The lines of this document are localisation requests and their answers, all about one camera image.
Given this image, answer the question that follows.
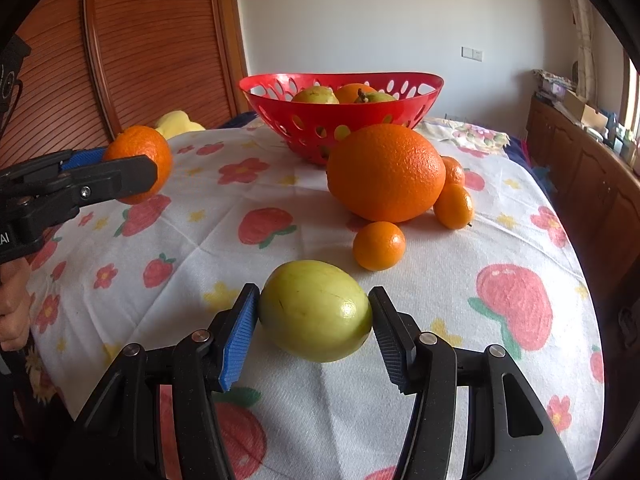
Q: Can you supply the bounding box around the wooden slatted wardrobe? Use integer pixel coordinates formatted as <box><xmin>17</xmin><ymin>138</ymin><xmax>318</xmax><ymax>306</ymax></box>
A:
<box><xmin>0</xmin><ymin>0</ymin><xmax>249</xmax><ymax>171</ymax></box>

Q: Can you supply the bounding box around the patterned white curtain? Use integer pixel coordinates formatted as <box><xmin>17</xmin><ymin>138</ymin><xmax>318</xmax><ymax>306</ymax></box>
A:
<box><xmin>565</xmin><ymin>0</ymin><xmax>598</xmax><ymax>96</ymax></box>

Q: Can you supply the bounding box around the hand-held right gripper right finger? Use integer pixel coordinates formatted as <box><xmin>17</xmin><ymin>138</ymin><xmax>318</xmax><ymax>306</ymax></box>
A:
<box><xmin>367</xmin><ymin>285</ymin><xmax>581</xmax><ymax>480</ymax></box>

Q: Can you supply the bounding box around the folded patterned cloth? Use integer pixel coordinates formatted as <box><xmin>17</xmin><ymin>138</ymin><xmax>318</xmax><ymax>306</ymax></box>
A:
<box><xmin>531</xmin><ymin>68</ymin><xmax>576</xmax><ymax>92</ymax></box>

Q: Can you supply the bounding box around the wooden framed window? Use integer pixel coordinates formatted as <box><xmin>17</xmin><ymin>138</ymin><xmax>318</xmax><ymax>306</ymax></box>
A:
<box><xmin>620</xmin><ymin>50</ymin><xmax>640</xmax><ymax>136</ymax></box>

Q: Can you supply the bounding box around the large orange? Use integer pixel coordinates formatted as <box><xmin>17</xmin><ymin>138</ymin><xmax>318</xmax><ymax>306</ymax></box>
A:
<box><xmin>326</xmin><ymin>123</ymin><xmax>447</xmax><ymax>224</ymax></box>
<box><xmin>102</xmin><ymin>125</ymin><xmax>174</xmax><ymax>206</ymax></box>

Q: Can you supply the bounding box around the red perforated plastic basket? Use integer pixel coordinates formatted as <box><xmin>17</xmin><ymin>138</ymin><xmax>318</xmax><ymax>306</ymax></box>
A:
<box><xmin>238</xmin><ymin>72</ymin><xmax>445</xmax><ymax>167</ymax></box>

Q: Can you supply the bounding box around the small mandarin orange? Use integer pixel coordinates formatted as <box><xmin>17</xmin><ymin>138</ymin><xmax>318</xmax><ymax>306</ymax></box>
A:
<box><xmin>353</xmin><ymin>220</ymin><xmax>407</xmax><ymax>272</ymax></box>
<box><xmin>433</xmin><ymin>182</ymin><xmax>476</xmax><ymax>231</ymax></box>
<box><xmin>440</xmin><ymin>155</ymin><xmax>467</xmax><ymax>187</ymax></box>

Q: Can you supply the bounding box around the open cardboard box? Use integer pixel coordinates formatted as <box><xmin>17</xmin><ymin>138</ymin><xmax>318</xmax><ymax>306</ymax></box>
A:
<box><xmin>565</xmin><ymin>89</ymin><xmax>610</xmax><ymax>128</ymax></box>

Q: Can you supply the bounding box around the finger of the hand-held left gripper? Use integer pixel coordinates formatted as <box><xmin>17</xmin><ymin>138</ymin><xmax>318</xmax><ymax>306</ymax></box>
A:
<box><xmin>30</xmin><ymin>155</ymin><xmax>159</xmax><ymax>229</ymax></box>
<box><xmin>0</xmin><ymin>149</ymin><xmax>108</xmax><ymax>196</ymax></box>

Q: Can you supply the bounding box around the person's left hand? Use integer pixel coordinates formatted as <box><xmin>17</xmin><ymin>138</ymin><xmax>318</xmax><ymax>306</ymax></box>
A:
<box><xmin>0</xmin><ymin>256</ymin><xmax>32</xmax><ymax>354</ymax></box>

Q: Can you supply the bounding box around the low wooden cabinet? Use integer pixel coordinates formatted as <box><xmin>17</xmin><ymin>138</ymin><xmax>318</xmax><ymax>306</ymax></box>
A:
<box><xmin>525</xmin><ymin>95</ymin><xmax>640</xmax><ymax>311</ymax></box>

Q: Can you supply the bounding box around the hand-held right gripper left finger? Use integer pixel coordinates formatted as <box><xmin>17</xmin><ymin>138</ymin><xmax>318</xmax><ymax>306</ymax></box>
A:
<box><xmin>72</xmin><ymin>282</ymin><xmax>262</xmax><ymax>480</ymax></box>

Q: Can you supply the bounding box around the yellow-green lemon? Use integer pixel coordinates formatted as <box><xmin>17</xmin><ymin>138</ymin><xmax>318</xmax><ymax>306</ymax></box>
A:
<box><xmin>354</xmin><ymin>89</ymin><xmax>398</xmax><ymax>104</ymax></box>
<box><xmin>291</xmin><ymin>86</ymin><xmax>341</xmax><ymax>105</ymax></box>
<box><xmin>258</xmin><ymin>259</ymin><xmax>374</xmax><ymax>363</ymax></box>

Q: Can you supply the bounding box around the yellow plush toy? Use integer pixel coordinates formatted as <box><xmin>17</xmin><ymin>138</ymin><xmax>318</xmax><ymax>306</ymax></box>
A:
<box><xmin>154</xmin><ymin>110</ymin><xmax>206</xmax><ymax>140</ymax></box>

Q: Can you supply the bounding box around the white flower-print tablecloth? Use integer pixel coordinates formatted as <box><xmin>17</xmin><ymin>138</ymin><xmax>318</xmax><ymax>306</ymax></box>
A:
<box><xmin>22</xmin><ymin>125</ymin><xmax>606</xmax><ymax>480</ymax></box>

